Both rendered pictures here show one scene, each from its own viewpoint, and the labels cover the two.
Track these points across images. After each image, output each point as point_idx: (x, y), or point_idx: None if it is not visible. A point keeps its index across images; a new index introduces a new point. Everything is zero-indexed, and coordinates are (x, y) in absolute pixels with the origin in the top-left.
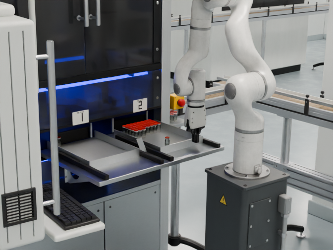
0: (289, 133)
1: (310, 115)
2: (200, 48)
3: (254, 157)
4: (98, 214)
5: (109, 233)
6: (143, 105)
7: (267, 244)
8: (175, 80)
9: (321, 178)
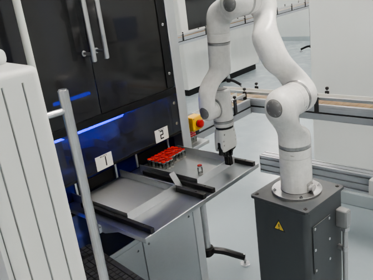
0: None
1: (321, 112)
2: (223, 65)
3: (306, 175)
4: (138, 254)
5: (152, 270)
6: (165, 134)
7: (329, 262)
8: (201, 104)
9: (339, 170)
